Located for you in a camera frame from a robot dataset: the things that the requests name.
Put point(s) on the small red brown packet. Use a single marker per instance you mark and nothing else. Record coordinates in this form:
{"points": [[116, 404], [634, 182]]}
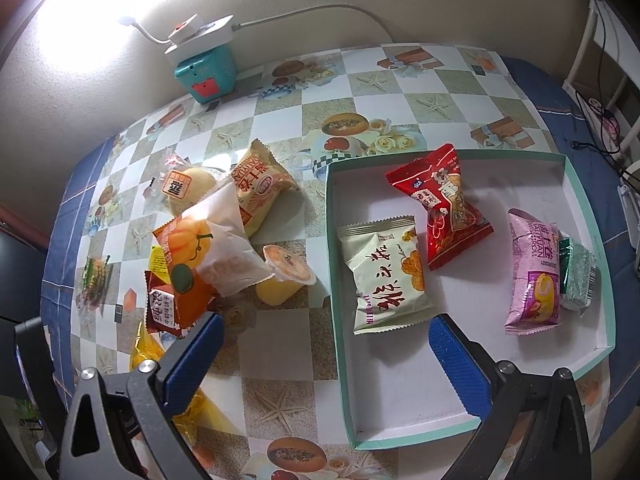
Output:
{"points": [[162, 310]]}

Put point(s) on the clear bread packet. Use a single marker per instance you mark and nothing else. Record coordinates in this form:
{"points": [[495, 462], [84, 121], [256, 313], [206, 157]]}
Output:
{"points": [[187, 187]]}

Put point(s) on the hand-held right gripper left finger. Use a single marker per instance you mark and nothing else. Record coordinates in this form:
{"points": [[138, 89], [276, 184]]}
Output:
{"points": [[192, 360]]}

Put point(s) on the checked printed tablecloth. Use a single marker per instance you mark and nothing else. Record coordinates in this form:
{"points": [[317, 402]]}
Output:
{"points": [[280, 125]]}

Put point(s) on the small burger candy packet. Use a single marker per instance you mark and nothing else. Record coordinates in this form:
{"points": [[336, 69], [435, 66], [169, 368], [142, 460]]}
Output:
{"points": [[94, 280]]}

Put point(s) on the green snack packet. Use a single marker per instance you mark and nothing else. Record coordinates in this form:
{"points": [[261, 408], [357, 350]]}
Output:
{"points": [[577, 275]]}

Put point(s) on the white metal rack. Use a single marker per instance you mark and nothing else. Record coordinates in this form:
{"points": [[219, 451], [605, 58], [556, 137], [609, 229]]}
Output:
{"points": [[590, 45]]}

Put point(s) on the yellow plastic bag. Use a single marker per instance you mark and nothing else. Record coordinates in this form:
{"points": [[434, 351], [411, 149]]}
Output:
{"points": [[145, 350]]}

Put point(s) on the red snack packet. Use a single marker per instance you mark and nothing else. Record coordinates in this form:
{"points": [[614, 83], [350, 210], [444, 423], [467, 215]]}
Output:
{"points": [[445, 210]]}

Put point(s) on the orange pumpkin snack packet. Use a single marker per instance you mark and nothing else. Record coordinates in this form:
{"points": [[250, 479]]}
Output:
{"points": [[187, 255]]}

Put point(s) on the teal cube box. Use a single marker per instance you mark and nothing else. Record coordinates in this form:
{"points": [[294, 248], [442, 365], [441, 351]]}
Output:
{"points": [[205, 77]]}

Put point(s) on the white power strip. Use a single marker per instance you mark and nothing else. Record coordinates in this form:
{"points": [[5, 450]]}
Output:
{"points": [[215, 35]]}

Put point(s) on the green plant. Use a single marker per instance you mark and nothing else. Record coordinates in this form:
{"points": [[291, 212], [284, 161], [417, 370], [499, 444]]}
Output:
{"points": [[30, 412]]}

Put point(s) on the yellow jelly cup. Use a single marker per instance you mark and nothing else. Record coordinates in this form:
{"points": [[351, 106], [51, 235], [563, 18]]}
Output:
{"points": [[285, 272]]}

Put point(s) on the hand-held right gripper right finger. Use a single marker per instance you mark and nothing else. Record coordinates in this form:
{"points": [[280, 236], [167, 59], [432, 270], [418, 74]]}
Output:
{"points": [[460, 365]]}

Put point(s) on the tan egg roll packet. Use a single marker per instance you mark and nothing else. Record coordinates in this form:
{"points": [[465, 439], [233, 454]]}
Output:
{"points": [[262, 185]]}

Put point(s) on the white gooseneck lamp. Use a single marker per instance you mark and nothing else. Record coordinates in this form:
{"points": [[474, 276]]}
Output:
{"points": [[145, 32]]}

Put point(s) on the cream snack packet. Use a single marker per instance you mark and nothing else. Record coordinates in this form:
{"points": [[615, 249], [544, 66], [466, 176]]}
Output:
{"points": [[385, 275]]}

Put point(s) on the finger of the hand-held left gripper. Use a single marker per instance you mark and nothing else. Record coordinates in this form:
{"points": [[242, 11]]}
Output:
{"points": [[40, 370]]}

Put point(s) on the purple snack packet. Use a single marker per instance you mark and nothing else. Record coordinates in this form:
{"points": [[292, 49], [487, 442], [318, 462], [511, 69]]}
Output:
{"points": [[532, 270]]}

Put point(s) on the teal white cardboard box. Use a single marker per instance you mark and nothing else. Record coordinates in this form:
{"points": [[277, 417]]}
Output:
{"points": [[480, 290]]}

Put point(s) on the dark cabinet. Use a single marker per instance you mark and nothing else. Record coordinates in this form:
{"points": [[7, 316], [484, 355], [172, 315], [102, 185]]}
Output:
{"points": [[20, 270]]}

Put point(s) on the white translucent snack packet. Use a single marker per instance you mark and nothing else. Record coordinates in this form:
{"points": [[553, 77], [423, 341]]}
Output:
{"points": [[235, 250]]}

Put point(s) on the white plug red button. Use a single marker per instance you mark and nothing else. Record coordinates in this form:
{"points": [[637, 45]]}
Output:
{"points": [[185, 27]]}

